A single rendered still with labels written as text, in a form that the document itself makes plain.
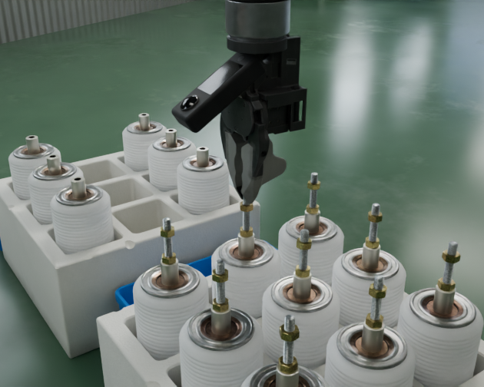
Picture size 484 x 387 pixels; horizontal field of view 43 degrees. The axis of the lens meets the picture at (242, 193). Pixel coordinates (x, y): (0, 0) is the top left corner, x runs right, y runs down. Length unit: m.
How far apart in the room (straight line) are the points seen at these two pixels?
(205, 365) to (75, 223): 0.41
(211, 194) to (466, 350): 0.54
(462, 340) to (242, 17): 0.44
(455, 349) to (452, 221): 0.81
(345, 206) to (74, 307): 0.77
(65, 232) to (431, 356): 0.59
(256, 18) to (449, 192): 1.08
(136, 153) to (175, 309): 0.60
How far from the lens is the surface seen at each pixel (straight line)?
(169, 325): 0.77
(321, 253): 0.88
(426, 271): 1.32
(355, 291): 0.81
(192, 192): 1.10
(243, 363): 0.69
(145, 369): 0.77
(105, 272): 1.03
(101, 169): 1.37
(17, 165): 1.22
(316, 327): 0.74
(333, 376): 0.69
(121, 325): 0.85
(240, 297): 0.83
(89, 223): 1.01
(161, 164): 1.19
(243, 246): 0.83
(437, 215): 1.56
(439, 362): 0.76
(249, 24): 0.70
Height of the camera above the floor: 0.69
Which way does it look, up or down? 26 degrees down
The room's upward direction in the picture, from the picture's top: straight up
